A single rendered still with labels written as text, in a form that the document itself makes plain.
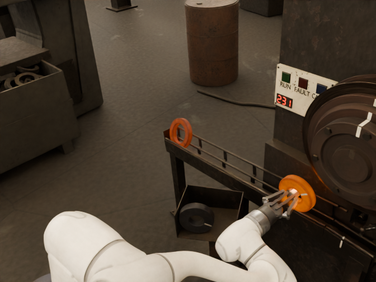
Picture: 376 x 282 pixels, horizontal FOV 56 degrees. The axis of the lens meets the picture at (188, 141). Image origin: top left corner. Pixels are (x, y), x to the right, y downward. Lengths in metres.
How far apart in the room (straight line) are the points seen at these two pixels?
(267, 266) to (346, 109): 0.54
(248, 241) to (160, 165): 1.82
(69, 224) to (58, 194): 2.06
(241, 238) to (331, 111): 0.50
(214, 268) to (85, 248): 0.37
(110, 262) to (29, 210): 2.15
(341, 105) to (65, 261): 0.89
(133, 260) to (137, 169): 2.18
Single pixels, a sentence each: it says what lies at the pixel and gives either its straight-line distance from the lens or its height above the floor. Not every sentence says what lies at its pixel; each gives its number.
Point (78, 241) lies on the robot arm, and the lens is 0.86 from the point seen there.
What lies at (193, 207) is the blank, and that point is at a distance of 1.52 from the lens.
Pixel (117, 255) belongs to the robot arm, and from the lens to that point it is 0.82.
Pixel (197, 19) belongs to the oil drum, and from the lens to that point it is 3.90.
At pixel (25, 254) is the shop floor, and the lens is 2.62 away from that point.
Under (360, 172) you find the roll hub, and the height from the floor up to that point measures 1.11.
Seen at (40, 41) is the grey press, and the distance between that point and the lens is 3.55.
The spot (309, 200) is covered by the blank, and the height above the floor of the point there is 0.85.
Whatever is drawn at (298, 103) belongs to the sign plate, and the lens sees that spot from 1.50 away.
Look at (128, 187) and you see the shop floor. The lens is 2.81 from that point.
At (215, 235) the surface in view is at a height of 0.60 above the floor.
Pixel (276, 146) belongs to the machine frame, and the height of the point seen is 0.87.
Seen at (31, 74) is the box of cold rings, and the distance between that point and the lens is 3.26.
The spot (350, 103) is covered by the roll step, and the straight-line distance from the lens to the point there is 1.18.
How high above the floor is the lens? 1.82
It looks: 35 degrees down
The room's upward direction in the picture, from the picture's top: 5 degrees counter-clockwise
